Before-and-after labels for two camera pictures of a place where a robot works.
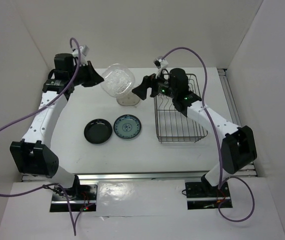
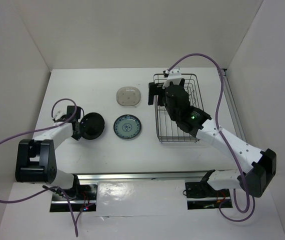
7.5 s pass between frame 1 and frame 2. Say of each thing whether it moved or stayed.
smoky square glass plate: stayed
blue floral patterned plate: stayed
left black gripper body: moved
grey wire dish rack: stayed
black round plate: moved
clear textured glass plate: moved
